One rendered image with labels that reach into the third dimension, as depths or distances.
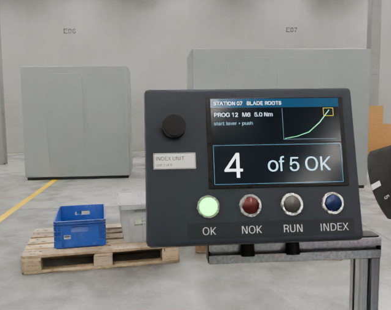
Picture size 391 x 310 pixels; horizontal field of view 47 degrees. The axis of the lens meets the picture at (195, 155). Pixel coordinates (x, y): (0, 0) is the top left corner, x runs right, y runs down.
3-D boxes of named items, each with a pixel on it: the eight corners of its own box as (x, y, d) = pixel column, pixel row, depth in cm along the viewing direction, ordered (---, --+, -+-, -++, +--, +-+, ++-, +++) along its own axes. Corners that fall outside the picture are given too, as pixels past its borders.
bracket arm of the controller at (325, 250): (371, 251, 65) (371, 230, 64) (381, 258, 62) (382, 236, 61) (206, 257, 63) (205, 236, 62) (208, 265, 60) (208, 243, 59)
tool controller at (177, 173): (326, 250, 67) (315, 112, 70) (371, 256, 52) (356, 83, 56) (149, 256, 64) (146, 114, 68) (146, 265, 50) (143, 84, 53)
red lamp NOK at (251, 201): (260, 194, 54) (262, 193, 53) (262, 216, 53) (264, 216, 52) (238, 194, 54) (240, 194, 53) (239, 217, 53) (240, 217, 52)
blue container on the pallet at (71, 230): (105, 226, 417) (104, 203, 415) (106, 246, 358) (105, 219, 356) (59, 229, 409) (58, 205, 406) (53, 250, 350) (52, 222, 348)
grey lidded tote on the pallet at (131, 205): (160, 223, 427) (160, 189, 424) (170, 241, 368) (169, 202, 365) (116, 226, 419) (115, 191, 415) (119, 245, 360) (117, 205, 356)
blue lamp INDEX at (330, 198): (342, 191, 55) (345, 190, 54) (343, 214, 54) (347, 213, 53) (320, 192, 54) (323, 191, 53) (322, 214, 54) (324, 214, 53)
